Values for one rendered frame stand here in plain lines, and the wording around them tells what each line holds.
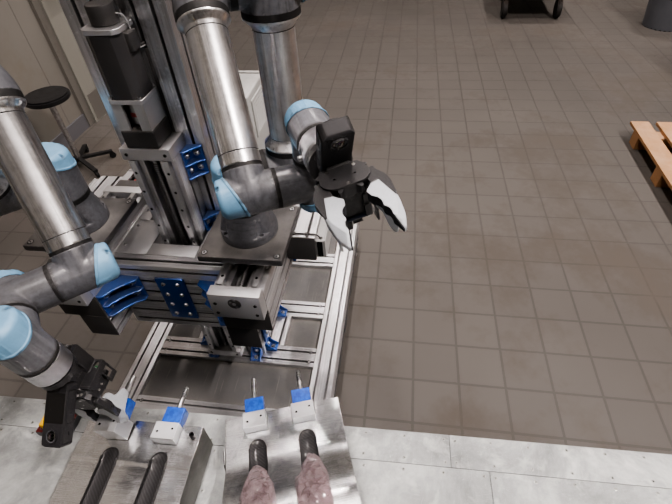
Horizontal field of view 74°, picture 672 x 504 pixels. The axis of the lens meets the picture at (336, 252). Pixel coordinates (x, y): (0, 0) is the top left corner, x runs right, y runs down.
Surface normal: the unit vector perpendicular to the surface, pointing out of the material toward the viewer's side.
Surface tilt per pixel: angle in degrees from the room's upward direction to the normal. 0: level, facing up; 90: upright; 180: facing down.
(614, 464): 0
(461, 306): 0
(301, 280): 0
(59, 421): 39
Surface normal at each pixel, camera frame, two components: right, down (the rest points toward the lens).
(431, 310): -0.05, -0.72
